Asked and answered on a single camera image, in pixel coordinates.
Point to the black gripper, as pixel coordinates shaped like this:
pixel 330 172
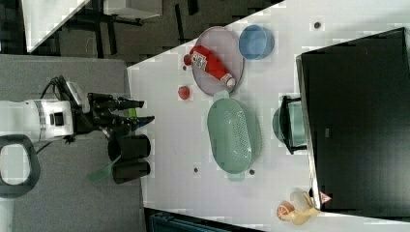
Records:
pixel 97 112

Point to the green oval strainer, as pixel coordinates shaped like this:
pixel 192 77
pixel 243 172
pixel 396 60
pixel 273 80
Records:
pixel 234 134

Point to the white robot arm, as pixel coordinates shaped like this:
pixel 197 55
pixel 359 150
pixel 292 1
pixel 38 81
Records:
pixel 69 115

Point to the green marker pen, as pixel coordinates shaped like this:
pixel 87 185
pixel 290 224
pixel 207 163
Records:
pixel 132 112

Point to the black cylinder holder upper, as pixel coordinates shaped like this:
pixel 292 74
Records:
pixel 137 146

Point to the black cylinder holder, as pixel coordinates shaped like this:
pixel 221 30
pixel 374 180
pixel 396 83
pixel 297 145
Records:
pixel 130 170
pixel 137 146

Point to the red strawberry on table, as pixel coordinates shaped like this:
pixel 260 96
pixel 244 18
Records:
pixel 184 92

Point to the black cylinder holder lower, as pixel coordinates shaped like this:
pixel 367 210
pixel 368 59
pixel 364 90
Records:
pixel 130 170

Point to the green flat spatula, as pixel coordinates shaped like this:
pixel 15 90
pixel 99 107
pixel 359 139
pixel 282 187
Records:
pixel 102 173

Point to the red strawberry near plate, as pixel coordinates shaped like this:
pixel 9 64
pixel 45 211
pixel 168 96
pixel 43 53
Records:
pixel 187 60

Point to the red ketchup bottle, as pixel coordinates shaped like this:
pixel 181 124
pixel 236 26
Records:
pixel 204 59

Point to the grey round plate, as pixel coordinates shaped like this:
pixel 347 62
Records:
pixel 225 45

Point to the blue bowl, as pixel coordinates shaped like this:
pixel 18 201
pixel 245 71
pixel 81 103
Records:
pixel 256 42

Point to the green mug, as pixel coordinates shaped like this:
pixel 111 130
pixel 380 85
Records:
pixel 288 124

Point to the orange slice toy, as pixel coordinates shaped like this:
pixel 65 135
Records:
pixel 285 211

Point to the peeled banana toy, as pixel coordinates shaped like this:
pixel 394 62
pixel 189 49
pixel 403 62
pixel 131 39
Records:
pixel 302 208

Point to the black toaster oven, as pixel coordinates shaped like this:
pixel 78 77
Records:
pixel 356 111

